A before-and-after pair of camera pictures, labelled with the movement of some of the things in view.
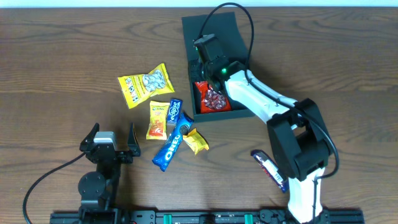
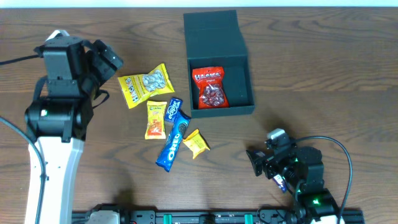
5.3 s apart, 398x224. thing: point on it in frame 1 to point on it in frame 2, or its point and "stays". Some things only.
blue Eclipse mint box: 174,111 stays
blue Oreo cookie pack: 181,128 stays
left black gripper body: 111,155 to 104,59
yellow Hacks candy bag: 136,88 stays
